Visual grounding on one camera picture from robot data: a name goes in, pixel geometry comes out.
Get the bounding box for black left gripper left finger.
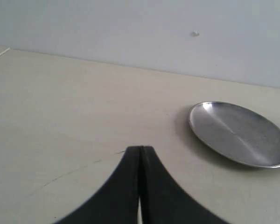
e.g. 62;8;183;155
56;146;142;224

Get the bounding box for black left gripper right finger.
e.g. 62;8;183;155
139;146;227;224

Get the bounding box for round steel plate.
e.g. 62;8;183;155
188;101;280;168

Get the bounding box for small wall screw anchor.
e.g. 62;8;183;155
191;31;200;37

